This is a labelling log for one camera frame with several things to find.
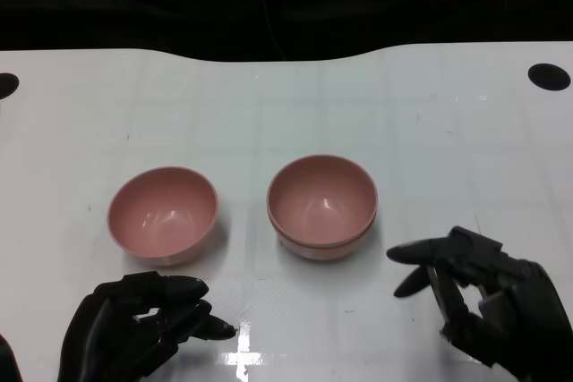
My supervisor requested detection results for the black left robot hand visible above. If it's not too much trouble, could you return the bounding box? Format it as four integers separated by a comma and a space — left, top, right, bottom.
56, 270, 236, 382

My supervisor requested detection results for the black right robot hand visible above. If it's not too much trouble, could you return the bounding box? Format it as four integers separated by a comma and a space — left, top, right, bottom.
386, 225, 573, 382

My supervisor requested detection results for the pink plastic bowl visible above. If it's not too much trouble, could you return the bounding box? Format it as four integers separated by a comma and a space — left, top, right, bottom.
272, 216, 377, 263
266, 153, 380, 249
106, 166, 220, 267

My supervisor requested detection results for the dark rounded robot part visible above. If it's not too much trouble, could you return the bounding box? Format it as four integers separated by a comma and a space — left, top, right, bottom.
0, 334, 23, 382

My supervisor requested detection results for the black round table grommet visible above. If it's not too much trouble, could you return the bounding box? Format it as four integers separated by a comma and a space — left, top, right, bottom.
0, 72, 21, 101
526, 63, 572, 92

